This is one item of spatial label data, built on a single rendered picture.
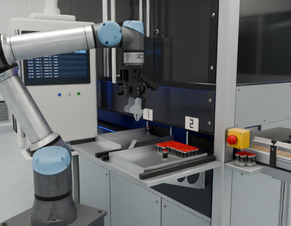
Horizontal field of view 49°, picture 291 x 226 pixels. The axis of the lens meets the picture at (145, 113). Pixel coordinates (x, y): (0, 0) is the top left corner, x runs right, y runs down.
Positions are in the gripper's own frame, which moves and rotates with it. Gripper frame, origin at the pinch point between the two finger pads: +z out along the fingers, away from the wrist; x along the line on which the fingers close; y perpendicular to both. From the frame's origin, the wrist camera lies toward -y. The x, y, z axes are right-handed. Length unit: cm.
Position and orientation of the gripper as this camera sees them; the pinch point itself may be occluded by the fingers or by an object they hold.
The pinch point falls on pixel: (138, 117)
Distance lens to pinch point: 122.8
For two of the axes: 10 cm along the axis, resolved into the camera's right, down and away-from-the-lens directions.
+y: -8.0, 1.0, -5.9
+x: 6.0, 1.2, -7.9
